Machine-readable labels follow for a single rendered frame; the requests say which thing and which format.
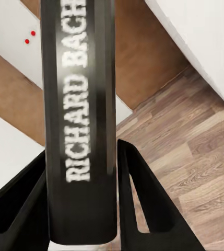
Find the hardback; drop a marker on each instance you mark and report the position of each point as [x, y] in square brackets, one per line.
[79, 108]

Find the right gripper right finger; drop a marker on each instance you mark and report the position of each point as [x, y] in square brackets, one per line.
[168, 229]

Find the electric switch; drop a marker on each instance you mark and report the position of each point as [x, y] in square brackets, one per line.
[26, 40]
[32, 32]

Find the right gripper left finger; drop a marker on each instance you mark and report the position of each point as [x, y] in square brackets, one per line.
[24, 209]

